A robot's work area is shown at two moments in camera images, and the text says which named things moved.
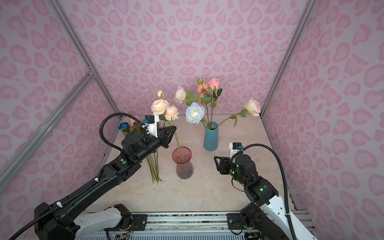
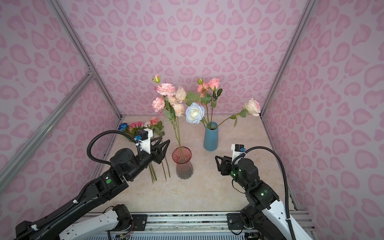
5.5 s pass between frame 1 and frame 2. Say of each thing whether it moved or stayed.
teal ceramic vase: stayed
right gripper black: stayed
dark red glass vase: stayed
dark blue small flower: stayed
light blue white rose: stayed
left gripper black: moved
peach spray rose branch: moved
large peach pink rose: stayed
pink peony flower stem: moved
